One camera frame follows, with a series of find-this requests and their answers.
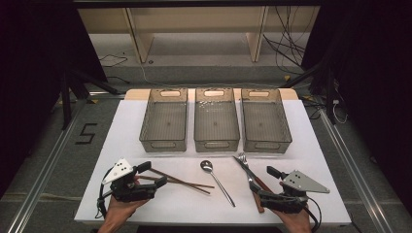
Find thin black floor cable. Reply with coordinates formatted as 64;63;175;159
98;52;130;85

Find white plug with cable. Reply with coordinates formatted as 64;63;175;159
331;98;350;125

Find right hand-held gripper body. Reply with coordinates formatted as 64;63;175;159
260;170;330;215

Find bundle of black cables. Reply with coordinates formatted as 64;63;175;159
262;6;313;76

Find left hand-held gripper cable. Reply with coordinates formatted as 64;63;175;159
94;167;115;219

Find light wooden desk frame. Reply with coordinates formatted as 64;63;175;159
77;6;321;64

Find aluminium floor rail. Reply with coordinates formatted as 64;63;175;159
6;93;90;233
319;108;395;233

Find fork with wooden handle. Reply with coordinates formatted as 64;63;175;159
237;152;265;214

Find white table sheet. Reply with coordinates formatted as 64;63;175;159
74;98;353;226

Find person's right hand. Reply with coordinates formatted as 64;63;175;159
273;207;313;229

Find person's left hand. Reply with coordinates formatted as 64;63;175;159
105;195;150;224

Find grey transparent plastic bin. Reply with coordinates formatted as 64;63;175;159
193;87;241;153
240;88;293;154
139;87;189;153

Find white floor cable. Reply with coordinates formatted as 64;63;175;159
139;62;195;89

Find silver metal spoon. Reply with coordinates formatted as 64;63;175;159
199;159;237;208

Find black metal stand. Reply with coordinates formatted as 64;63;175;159
281;61;338;125
59;69;121;130

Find brown wooden chopstick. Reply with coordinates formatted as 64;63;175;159
139;175;216;189
149;167;212;195

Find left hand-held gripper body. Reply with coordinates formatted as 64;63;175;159
101;157;157;204

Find black curtain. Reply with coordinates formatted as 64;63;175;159
0;0;109;199
300;0;412;215

